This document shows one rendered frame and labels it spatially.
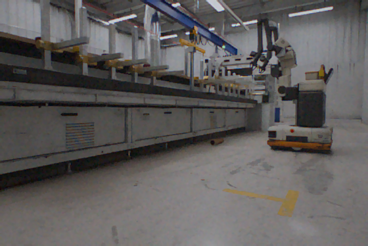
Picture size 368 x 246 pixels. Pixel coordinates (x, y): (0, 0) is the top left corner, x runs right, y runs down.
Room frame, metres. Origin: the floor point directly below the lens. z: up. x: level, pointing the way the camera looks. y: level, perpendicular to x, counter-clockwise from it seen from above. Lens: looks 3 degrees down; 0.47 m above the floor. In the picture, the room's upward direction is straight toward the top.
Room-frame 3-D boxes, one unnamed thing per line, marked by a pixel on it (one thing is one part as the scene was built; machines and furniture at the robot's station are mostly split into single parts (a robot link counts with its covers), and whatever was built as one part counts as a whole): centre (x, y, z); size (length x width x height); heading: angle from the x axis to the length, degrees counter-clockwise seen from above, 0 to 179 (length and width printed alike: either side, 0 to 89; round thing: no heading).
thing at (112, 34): (1.83, 0.55, 0.88); 0.04 x 0.04 x 0.48; 60
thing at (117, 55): (1.60, 0.57, 0.80); 0.43 x 0.03 x 0.04; 60
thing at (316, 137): (2.97, -1.43, 0.16); 0.67 x 0.64 x 0.25; 57
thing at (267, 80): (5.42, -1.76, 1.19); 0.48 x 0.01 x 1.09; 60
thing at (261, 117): (6.11, -1.33, 0.95); 1.65 x 0.70 x 1.90; 60
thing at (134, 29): (2.05, 0.42, 0.93); 0.04 x 0.04 x 0.48; 60
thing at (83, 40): (1.39, 0.70, 0.84); 0.43 x 0.03 x 0.04; 60
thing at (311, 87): (2.92, -1.51, 0.59); 0.55 x 0.34 x 0.83; 147
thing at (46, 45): (1.42, 0.79, 0.84); 0.14 x 0.06 x 0.05; 150
